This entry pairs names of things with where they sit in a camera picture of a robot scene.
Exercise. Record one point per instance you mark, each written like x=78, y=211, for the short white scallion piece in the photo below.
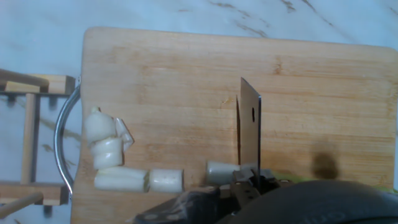
x=220, y=171
x=166, y=180
x=107, y=152

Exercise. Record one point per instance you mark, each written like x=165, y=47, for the wooden peg rack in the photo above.
x=31, y=140

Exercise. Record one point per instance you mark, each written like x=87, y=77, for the long white scallion piece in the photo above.
x=121, y=179

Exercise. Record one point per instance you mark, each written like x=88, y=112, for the single white green scallion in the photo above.
x=289, y=178

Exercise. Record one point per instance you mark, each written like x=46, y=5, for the white scallion root bulb piece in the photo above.
x=99, y=124

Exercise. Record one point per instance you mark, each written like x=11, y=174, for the steel cleaver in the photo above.
x=250, y=140

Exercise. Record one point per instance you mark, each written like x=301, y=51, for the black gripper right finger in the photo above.
x=265, y=183

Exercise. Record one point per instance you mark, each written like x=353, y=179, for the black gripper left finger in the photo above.
x=186, y=205

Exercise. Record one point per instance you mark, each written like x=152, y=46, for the wooden cutting board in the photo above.
x=186, y=77

